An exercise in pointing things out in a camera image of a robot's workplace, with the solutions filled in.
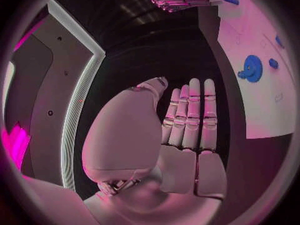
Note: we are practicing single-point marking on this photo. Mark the blue gear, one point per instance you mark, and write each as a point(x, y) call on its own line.
point(252, 69)

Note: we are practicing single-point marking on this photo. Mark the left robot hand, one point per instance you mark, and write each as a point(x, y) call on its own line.
point(131, 135)

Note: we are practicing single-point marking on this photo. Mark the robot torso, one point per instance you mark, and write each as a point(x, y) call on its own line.
point(46, 78)

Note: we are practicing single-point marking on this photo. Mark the blue short peg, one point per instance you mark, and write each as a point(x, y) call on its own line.
point(273, 63)

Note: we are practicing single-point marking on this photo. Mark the white task board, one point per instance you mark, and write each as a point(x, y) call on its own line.
point(260, 108)

